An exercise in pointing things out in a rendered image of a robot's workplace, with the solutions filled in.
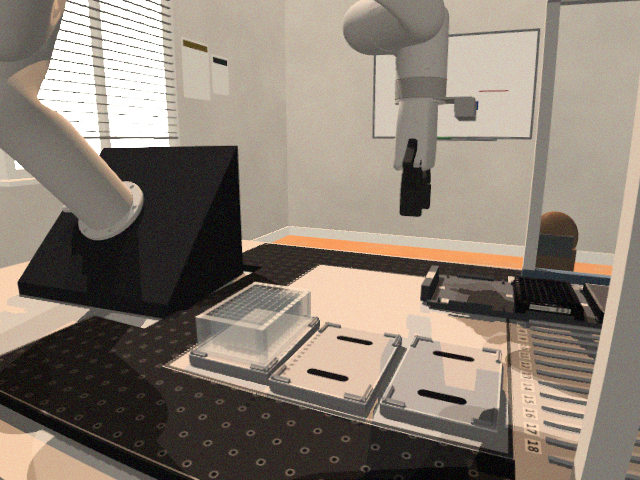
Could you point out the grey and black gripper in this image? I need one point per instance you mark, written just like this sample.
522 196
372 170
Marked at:
416 131

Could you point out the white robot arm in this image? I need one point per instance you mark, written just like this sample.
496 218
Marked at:
50 148

